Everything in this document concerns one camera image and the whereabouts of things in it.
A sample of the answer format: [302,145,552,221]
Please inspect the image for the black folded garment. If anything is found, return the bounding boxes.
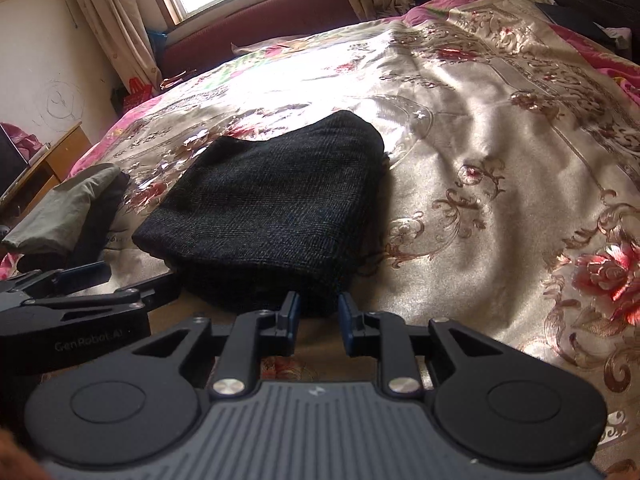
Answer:
[17,172,129,273]

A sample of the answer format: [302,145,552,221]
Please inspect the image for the dark grey checked pants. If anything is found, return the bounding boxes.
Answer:
[132,110,386,318]

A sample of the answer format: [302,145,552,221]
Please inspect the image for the pink floral quilt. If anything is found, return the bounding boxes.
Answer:
[550,24,640,105]

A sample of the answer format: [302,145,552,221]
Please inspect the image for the beige window curtain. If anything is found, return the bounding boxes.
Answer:
[77,0,162,89]

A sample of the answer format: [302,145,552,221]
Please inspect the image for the maroon padded bench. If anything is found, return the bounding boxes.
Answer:
[160,0,358,78]

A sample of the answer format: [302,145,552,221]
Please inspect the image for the floral satin bedspread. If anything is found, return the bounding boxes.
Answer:
[0,0,640,476]

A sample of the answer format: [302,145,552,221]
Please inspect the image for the wooden side cabinet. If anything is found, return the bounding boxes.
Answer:
[1,122,92,228]

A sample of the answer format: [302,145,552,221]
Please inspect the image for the black monitor screen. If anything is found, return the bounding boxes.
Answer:
[0,126,28,195]

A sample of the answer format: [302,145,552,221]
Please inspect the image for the red plastic bag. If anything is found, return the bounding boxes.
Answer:
[122,77,154,113]

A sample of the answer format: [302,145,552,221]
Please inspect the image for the pink cloth on cabinet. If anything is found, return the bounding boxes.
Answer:
[1,122,43,162]

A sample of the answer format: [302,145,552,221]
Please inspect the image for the grey green folded garment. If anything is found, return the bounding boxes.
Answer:
[1,164,122,255]

